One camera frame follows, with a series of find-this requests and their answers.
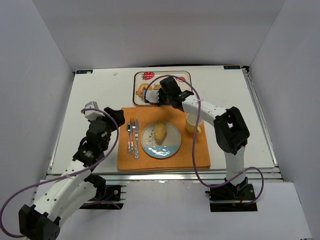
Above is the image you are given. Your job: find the bagel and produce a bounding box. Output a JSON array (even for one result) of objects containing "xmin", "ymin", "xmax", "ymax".
[{"xmin": 135, "ymin": 83, "xmax": 152, "ymax": 98}]

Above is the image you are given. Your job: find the oblong golden bread roll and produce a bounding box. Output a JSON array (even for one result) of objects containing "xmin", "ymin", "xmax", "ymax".
[{"xmin": 154, "ymin": 120, "xmax": 167, "ymax": 144}]

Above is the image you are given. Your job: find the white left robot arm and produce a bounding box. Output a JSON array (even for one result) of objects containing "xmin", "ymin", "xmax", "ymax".
[{"xmin": 18, "ymin": 106, "xmax": 125, "ymax": 240}]

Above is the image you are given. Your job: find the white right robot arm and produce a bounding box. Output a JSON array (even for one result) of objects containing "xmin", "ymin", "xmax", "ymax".
[{"xmin": 157, "ymin": 75, "xmax": 250, "ymax": 196}]

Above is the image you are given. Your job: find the brown bread slice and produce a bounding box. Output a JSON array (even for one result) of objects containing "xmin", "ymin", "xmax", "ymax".
[{"xmin": 153, "ymin": 84, "xmax": 162, "ymax": 90}]

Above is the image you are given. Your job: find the silver spoon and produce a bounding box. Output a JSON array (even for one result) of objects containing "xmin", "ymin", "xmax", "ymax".
[{"xmin": 126, "ymin": 122, "xmax": 132, "ymax": 153}]

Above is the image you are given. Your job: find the silver fork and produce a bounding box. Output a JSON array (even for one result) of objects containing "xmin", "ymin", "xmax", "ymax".
[{"xmin": 129, "ymin": 118, "xmax": 136, "ymax": 155}]

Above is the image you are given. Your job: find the strawberry print white tray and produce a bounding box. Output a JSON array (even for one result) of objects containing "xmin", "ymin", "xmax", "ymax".
[{"xmin": 132, "ymin": 70, "xmax": 192, "ymax": 106}]

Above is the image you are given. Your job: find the yellow mug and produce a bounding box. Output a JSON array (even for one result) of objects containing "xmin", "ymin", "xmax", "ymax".
[{"xmin": 185, "ymin": 113, "xmax": 203, "ymax": 135}]

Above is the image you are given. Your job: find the silver knife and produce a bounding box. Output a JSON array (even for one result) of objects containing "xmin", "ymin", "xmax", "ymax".
[{"xmin": 133, "ymin": 119, "xmax": 139, "ymax": 159}]

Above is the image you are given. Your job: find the white and blue plate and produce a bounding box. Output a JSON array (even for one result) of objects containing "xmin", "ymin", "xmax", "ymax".
[{"xmin": 140, "ymin": 122, "xmax": 182, "ymax": 159}]

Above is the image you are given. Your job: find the left blue table label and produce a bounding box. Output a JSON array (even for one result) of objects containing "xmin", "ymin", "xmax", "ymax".
[{"xmin": 75, "ymin": 69, "xmax": 93, "ymax": 75}]

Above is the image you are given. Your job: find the blue table label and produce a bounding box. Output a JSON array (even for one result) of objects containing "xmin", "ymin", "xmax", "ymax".
[
  {"xmin": 223, "ymin": 65, "xmax": 241, "ymax": 70},
  {"xmin": 75, "ymin": 69, "xmax": 93, "ymax": 75}
]

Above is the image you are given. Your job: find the orange placemat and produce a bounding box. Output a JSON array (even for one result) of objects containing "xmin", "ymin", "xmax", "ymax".
[{"xmin": 117, "ymin": 106, "xmax": 211, "ymax": 171}]

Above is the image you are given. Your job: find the right blue table label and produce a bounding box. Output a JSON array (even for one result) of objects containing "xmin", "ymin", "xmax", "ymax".
[{"xmin": 223, "ymin": 65, "xmax": 241, "ymax": 70}]

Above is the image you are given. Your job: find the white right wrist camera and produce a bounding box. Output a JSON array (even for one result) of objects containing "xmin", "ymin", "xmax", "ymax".
[{"xmin": 142, "ymin": 90, "xmax": 160, "ymax": 105}]

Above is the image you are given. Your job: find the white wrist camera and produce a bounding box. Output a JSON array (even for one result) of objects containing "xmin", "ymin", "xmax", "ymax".
[
  {"xmin": 142, "ymin": 90, "xmax": 160, "ymax": 105},
  {"xmin": 80, "ymin": 101, "xmax": 104, "ymax": 122}
]

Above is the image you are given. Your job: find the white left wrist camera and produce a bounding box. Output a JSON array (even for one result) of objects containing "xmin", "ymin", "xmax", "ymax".
[{"xmin": 80, "ymin": 101, "xmax": 104, "ymax": 122}]

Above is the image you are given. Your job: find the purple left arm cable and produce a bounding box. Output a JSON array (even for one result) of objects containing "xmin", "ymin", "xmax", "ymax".
[{"xmin": 0, "ymin": 107, "xmax": 120, "ymax": 238}]

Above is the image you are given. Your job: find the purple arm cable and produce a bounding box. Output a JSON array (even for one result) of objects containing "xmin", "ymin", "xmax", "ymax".
[
  {"xmin": 0, "ymin": 107, "xmax": 120, "ymax": 238},
  {"xmin": 144, "ymin": 74, "xmax": 265, "ymax": 206}
]

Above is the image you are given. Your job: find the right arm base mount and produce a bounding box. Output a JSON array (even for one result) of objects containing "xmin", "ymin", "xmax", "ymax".
[{"xmin": 205, "ymin": 183, "xmax": 258, "ymax": 213}]

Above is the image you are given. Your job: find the aluminium table frame rail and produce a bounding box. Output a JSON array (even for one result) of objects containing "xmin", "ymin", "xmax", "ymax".
[{"xmin": 37, "ymin": 164, "xmax": 283, "ymax": 187}]

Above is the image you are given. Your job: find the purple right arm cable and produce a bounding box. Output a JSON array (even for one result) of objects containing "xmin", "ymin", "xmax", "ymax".
[{"xmin": 144, "ymin": 74, "xmax": 265, "ymax": 206}]

